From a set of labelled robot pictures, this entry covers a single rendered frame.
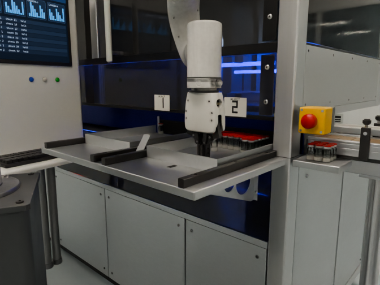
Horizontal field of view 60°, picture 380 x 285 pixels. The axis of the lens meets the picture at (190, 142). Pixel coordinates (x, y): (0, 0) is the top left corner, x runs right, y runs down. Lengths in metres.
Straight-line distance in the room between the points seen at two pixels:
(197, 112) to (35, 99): 0.89
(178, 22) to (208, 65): 0.16
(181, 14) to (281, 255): 0.75
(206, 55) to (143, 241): 0.99
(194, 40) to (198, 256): 0.83
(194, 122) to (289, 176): 0.34
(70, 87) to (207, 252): 0.96
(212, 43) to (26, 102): 0.94
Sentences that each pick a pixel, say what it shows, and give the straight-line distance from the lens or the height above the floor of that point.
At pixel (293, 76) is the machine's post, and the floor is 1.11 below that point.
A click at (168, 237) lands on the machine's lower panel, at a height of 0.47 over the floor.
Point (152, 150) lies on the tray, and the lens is 0.94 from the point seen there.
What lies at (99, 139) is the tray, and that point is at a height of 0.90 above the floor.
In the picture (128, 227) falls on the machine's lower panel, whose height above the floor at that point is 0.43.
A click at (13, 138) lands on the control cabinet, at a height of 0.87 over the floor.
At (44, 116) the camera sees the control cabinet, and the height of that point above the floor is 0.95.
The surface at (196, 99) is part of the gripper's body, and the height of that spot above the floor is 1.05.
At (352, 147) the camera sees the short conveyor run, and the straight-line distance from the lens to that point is 1.03.
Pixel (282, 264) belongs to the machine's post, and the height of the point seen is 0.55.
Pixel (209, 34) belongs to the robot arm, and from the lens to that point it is 0.78.
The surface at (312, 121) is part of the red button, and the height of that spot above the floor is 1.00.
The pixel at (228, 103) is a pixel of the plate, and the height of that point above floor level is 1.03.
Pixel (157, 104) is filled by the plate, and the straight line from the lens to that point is 1.30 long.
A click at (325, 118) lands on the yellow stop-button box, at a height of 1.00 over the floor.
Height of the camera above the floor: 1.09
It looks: 10 degrees down
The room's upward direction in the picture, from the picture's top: straight up
